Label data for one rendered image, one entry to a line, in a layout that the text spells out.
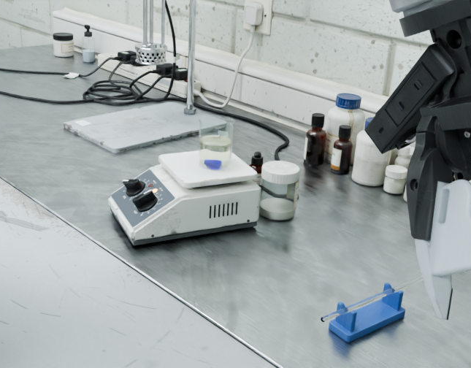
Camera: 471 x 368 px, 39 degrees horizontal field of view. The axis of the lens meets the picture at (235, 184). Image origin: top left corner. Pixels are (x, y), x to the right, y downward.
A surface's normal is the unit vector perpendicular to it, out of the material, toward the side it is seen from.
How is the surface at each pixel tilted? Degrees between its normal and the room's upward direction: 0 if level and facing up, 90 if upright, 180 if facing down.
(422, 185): 80
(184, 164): 0
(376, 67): 90
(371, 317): 0
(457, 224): 73
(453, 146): 68
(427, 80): 103
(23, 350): 0
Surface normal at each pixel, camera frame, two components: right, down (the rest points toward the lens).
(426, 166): 0.41, 0.09
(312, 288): 0.06, -0.92
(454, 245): -0.89, -0.20
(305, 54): -0.73, 0.23
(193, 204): 0.42, 0.37
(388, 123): -0.82, 0.38
